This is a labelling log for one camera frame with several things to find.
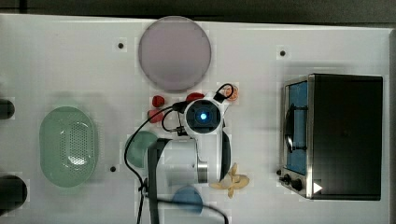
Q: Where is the plush orange slice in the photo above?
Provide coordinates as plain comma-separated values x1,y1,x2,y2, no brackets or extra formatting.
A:
222,85,239,102

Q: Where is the dark red plush strawberry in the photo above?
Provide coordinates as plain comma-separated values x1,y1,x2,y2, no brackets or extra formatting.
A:
151,95,165,107

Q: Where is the silver toaster oven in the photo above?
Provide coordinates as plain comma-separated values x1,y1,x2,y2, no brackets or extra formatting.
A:
276,74,383,201

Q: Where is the light red plush strawberry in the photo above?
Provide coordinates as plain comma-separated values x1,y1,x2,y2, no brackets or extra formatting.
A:
148,109,163,123

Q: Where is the black cylinder lower left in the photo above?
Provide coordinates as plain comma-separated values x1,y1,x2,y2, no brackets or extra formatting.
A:
0,175,28,216

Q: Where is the black cylinder upper left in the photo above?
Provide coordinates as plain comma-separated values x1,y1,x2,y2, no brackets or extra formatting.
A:
0,99,15,119

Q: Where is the white gripper with camera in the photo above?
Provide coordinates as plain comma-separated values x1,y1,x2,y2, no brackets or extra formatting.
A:
184,91,229,136

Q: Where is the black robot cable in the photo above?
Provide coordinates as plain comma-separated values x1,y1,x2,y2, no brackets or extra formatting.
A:
123,83,235,224

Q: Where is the green round bowl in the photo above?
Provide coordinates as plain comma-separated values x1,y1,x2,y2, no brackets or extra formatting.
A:
126,131,158,168

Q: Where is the green perforated strainer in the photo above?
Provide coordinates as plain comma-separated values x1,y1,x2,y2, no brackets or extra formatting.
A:
39,106,98,188

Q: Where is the blue round bowl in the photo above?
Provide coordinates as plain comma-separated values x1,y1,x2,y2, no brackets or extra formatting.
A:
172,186,203,214

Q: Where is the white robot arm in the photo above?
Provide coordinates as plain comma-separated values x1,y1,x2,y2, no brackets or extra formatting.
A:
146,91,232,224

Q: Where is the black cylinder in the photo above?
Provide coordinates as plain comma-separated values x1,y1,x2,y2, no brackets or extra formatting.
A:
0,175,28,216
0,99,15,119

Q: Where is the grey round plate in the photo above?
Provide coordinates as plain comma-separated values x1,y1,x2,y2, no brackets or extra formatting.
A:
138,16,211,91

